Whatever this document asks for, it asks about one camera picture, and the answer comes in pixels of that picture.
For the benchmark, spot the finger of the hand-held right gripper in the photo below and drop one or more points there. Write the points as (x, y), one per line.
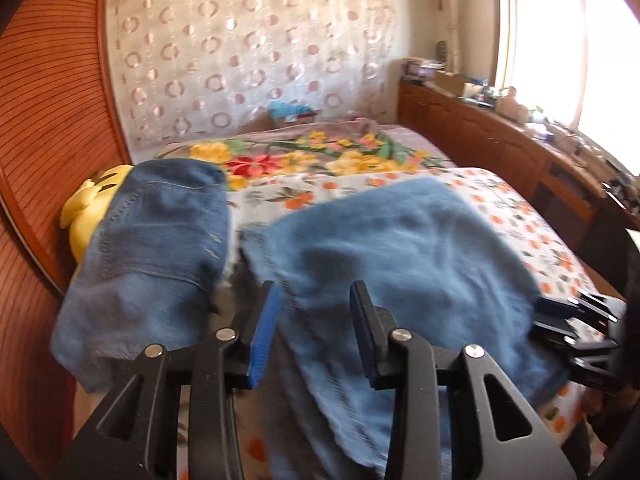
(555, 332)
(555, 306)

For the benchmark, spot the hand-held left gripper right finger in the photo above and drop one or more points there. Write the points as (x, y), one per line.
(365, 340)

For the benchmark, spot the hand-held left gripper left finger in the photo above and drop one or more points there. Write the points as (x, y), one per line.
(262, 340)

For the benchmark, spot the blue denim pants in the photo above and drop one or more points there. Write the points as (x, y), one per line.
(400, 260)

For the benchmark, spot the orange fruit print bed sheet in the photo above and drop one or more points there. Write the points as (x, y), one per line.
(520, 230)

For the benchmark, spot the black gadget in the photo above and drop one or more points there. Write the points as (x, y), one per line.
(622, 200)

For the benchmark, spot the folded denim jeans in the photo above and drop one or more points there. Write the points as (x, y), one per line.
(150, 260)

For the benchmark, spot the long wooden cabinet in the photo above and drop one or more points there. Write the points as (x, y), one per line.
(475, 135)

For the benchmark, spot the white plastic jug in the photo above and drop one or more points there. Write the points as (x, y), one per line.
(507, 102)

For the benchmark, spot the yellow plush toy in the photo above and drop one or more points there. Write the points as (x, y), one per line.
(87, 210)

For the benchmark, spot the blue bag in box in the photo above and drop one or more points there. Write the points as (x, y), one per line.
(292, 116)

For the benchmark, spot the open cardboard box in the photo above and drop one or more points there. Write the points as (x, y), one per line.
(452, 84)

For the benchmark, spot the stack of papers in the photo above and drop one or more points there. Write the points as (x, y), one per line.
(422, 70)

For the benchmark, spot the round grey stand object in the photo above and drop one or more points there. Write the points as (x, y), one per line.
(441, 51)

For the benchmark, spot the circle pattern sheer curtain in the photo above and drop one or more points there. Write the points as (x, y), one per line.
(250, 50)

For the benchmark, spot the wooden slatted headboard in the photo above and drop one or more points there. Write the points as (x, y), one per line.
(50, 135)

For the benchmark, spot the white lace window curtain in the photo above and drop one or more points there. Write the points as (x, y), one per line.
(447, 10)

